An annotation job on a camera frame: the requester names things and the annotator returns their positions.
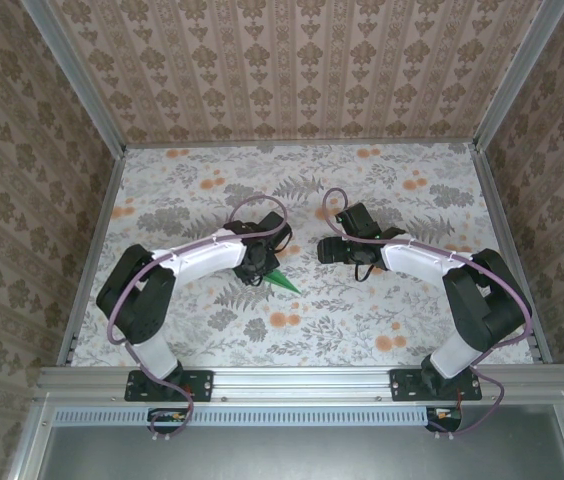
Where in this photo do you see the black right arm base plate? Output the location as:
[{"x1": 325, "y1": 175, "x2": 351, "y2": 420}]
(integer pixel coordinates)
[{"x1": 390, "y1": 368, "x2": 484, "y2": 402}]

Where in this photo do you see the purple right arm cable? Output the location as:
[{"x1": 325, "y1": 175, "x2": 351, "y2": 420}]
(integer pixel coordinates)
[{"x1": 321, "y1": 187, "x2": 534, "y2": 442}]

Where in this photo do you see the floral patterned table cover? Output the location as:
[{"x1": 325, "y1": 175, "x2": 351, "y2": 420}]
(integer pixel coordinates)
[{"x1": 69, "y1": 144, "x2": 538, "y2": 369}]

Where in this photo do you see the aluminium corner post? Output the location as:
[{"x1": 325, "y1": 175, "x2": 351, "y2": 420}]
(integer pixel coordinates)
[
  {"x1": 24, "y1": 0, "x2": 129, "y2": 153},
  {"x1": 473, "y1": 0, "x2": 561, "y2": 150}
]

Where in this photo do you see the black connector board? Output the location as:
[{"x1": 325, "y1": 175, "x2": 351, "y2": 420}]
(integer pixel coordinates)
[
  {"x1": 425, "y1": 405, "x2": 464, "y2": 433},
  {"x1": 147, "y1": 406, "x2": 194, "y2": 434}
]

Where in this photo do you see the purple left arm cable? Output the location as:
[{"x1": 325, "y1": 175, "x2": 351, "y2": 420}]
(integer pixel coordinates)
[{"x1": 105, "y1": 194, "x2": 291, "y2": 445}]

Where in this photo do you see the green paper sheet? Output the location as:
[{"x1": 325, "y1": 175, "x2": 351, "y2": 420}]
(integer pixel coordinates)
[{"x1": 260, "y1": 269, "x2": 303, "y2": 297}]

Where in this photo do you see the grey metal panel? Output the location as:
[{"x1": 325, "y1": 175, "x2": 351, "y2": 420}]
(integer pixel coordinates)
[{"x1": 36, "y1": 424, "x2": 564, "y2": 480}]

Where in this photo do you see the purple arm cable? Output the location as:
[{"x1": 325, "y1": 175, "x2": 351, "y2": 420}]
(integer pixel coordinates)
[
  {"x1": 105, "y1": 194, "x2": 291, "y2": 445},
  {"x1": 321, "y1": 187, "x2": 534, "y2": 442}
]

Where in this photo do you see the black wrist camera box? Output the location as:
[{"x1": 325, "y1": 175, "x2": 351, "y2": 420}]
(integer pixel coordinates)
[
  {"x1": 255, "y1": 211, "x2": 295, "y2": 248},
  {"x1": 337, "y1": 202, "x2": 383, "y2": 241}
]

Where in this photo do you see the aluminium frame beam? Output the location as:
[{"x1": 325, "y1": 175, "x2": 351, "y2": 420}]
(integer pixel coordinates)
[{"x1": 34, "y1": 364, "x2": 564, "y2": 402}]

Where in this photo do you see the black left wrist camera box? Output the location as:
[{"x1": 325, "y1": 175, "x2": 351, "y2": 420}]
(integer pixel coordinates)
[{"x1": 255, "y1": 211, "x2": 295, "y2": 248}]

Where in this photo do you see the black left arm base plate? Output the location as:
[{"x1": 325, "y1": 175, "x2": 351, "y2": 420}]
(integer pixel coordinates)
[{"x1": 124, "y1": 368, "x2": 214, "y2": 402}]

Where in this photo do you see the grey slotted cable duct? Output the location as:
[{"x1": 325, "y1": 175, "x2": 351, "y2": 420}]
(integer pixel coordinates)
[{"x1": 54, "y1": 405, "x2": 431, "y2": 427}]

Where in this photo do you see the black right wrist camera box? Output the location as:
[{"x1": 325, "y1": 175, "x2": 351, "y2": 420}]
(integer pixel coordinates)
[{"x1": 337, "y1": 202, "x2": 383, "y2": 241}]

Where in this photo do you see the aluminium table side rail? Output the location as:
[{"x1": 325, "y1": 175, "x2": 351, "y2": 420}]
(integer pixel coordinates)
[
  {"x1": 58, "y1": 147, "x2": 128, "y2": 367},
  {"x1": 468, "y1": 144, "x2": 554, "y2": 364}
]

